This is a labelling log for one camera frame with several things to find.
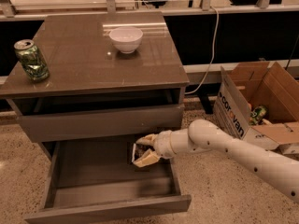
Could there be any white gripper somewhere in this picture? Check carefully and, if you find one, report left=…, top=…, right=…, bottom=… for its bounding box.
left=133, top=129, right=193, bottom=168

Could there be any black rxbar chocolate wrapper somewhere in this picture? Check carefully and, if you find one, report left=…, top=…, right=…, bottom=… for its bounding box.
left=132, top=143, right=152, bottom=162

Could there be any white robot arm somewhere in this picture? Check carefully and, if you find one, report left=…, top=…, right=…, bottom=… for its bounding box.
left=132, top=119, right=299, bottom=203

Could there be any open grey middle drawer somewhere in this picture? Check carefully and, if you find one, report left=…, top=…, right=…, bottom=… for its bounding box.
left=25, top=135, right=191, bottom=224

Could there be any grey drawer cabinet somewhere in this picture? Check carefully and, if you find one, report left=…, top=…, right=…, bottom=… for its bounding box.
left=0, top=11, right=190, bottom=161

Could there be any grey top drawer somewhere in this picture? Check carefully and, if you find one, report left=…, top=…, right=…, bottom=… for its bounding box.
left=18, top=105, right=184, bottom=143

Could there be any green snack bag in box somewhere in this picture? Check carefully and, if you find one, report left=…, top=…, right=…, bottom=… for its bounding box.
left=249, top=105, right=268, bottom=125

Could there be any white ceramic bowl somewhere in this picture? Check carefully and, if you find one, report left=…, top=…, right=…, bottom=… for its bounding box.
left=109, top=27, right=143, bottom=54

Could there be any corovan cardboard box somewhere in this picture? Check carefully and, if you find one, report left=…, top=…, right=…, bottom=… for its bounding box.
left=214, top=62, right=299, bottom=154

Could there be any green soda can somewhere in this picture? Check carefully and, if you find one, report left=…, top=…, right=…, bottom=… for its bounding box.
left=14, top=39, right=50, bottom=82

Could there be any white power cable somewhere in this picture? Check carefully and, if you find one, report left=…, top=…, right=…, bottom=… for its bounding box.
left=184, top=6, right=220, bottom=96

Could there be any metal railing frame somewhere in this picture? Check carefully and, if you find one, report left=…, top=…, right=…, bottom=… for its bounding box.
left=0, top=0, right=299, bottom=19

